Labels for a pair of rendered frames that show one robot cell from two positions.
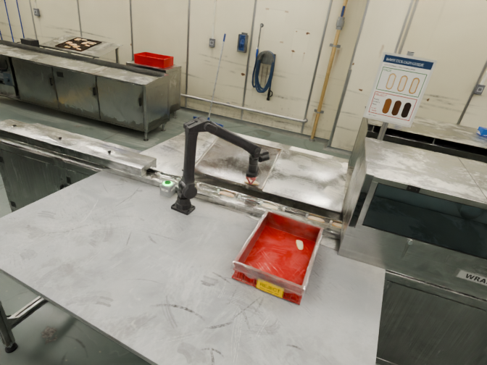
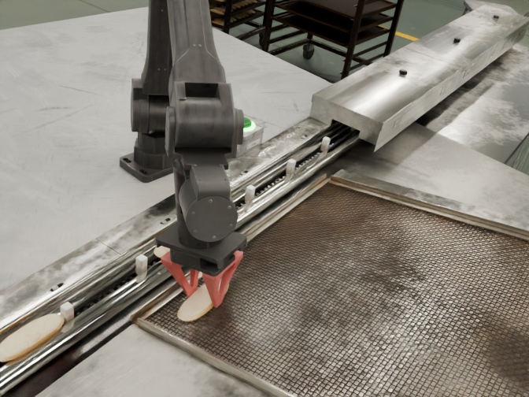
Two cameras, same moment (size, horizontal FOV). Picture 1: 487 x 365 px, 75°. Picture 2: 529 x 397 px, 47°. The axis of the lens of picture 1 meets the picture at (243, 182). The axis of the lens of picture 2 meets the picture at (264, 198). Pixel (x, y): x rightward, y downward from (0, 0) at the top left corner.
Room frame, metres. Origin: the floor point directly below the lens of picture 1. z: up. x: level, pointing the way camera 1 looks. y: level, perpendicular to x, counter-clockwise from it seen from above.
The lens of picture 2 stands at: (2.01, -0.62, 1.48)
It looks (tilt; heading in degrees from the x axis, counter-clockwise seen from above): 34 degrees down; 105
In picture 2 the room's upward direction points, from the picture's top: 10 degrees clockwise
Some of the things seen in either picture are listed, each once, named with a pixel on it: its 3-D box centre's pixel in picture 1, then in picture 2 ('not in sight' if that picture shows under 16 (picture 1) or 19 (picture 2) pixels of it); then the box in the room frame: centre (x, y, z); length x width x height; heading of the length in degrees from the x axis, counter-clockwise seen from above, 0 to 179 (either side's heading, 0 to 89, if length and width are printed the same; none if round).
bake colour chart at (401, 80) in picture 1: (397, 90); not in sight; (2.27, -0.95, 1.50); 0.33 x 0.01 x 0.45; 71
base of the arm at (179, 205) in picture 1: (183, 202); (156, 147); (1.51, 0.32, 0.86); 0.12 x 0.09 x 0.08; 68
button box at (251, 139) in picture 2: (167, 190); (239, 148); (1.64, 0.45, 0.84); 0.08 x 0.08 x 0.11; 76
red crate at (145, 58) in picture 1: (153, 59); not in sight; (5.23, 1.67, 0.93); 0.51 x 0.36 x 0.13; 80
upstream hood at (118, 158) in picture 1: (69, 145); (444, 57); (1.97, 1.23, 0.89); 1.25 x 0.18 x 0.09; 76
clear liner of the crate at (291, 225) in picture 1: (280, 250); not in sight; (1.20, -0.23, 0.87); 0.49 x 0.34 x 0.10; 162
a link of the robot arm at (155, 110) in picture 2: (186, 190); (161, 117); (1.53, 0.31, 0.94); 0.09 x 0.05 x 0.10; 125
